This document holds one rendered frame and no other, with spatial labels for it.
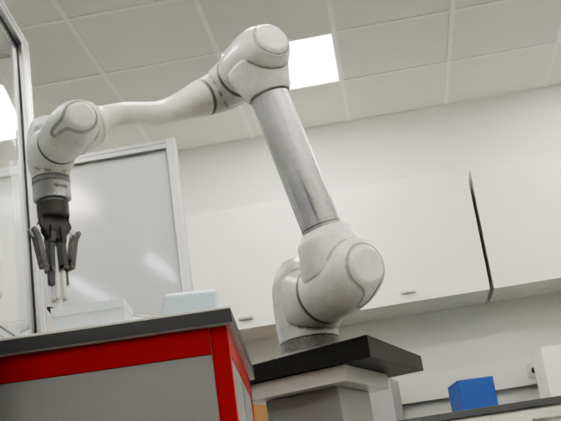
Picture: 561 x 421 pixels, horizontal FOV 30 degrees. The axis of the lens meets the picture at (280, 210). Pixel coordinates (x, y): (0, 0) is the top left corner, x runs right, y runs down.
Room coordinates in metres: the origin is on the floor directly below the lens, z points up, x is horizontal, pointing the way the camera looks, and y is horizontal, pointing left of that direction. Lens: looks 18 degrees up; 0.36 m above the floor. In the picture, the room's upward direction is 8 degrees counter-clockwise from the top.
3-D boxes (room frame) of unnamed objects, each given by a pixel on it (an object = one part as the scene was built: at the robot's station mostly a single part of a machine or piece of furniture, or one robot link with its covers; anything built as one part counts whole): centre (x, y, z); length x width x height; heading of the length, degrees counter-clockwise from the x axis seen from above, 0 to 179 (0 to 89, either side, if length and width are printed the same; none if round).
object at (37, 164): (2.30, 0.52, 1.34); 0.13 x 0.11 x 0.16; 31
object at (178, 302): (1.80, 0.18, 0.78); 0.15 x 0.10 x 0.04; 10
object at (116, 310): (1.79, 0.35, 0.79); 0.13 x 0.09 x 0.05; 90
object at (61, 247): (2.32, 0.52, 1.09); 0.04 x 0.01 x 0.11; 44
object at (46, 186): (2.31, 0.53, 1.24); 0.09 x 0.09 x 0.06
